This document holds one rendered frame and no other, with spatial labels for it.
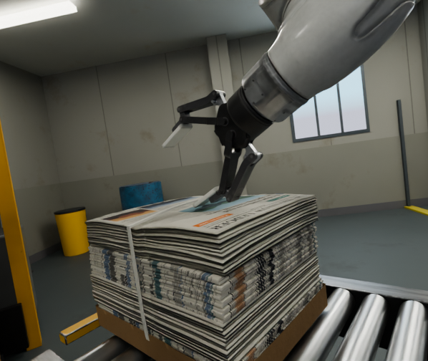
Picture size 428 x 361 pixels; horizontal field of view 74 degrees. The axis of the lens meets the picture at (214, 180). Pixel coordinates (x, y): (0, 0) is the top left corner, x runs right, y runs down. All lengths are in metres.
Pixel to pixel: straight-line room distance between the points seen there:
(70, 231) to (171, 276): 4.38
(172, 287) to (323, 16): 0.39
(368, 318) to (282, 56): 0.47
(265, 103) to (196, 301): 0.28
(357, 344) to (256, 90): 0.42
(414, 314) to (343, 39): 0.48
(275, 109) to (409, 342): 0.41
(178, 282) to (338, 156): 4.51
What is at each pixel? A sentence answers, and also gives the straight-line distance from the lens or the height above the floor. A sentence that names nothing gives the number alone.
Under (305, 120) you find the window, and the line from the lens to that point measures 4.74.
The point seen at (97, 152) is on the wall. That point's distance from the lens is 5.30.
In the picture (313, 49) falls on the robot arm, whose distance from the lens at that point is 0.38.
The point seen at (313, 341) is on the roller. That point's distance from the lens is 0.57.
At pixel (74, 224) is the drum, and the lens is 4.77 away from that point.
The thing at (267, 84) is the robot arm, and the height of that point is 1.20.
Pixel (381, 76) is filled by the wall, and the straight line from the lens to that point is 5.17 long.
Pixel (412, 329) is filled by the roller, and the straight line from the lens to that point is 0.62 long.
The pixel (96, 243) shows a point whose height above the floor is 0.98.
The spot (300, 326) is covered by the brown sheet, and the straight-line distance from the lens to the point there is 0.55.
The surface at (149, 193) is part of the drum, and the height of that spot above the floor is 0.77.
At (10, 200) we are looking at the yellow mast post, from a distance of 2.36.
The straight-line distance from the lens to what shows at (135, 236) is 0.49.
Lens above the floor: 1.12
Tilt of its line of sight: 4 degrees down
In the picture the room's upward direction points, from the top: 8 degrees counter-clockwise
